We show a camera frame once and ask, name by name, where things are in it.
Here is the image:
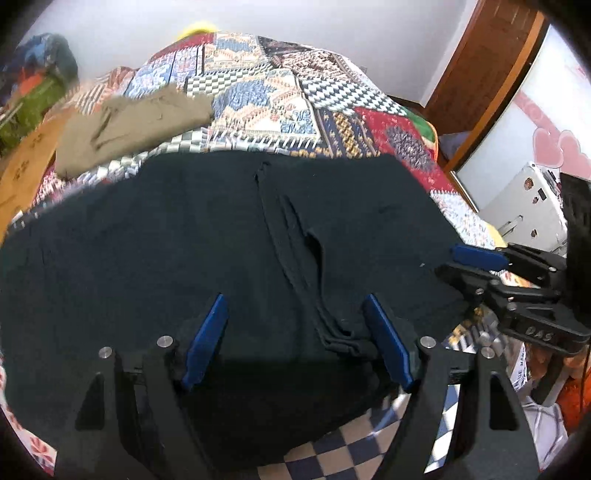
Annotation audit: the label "white appliance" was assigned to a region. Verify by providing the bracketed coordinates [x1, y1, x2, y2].
[480, 161, 570, 257]

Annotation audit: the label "black pants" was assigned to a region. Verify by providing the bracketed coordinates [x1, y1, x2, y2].
[0, 150, 472, 469]

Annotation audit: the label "green storage box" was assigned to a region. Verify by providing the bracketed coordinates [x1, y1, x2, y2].
[0, 76, 70, 146]

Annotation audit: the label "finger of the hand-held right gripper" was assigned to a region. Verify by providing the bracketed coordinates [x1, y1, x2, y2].
[434, 263, 559, 326]
[450, 244, 568, 282]

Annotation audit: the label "patchwork printed blanket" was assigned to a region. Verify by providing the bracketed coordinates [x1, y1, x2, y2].
[0, 30, 522, 480]

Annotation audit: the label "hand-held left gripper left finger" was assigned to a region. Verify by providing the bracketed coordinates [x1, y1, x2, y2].
[53, 293, 229, 480]

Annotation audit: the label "purple cloth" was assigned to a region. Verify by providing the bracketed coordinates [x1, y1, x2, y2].
[436, 131, 469, 160]

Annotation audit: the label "olive green pants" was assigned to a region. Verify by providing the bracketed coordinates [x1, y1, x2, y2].
[54, 84, 215, 178]

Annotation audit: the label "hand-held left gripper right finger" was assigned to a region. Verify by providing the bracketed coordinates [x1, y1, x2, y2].
[361, 294, 541, 480]

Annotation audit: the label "wooden lap table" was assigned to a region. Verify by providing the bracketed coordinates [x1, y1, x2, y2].
[0, 111, 70, 232]

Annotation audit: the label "wardrobe sliding door with hearts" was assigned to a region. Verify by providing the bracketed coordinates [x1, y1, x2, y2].
[455, 23, 591, 222]

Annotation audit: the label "brown wooden door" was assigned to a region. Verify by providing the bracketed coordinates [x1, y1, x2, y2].
[425, 0, 548, 134]

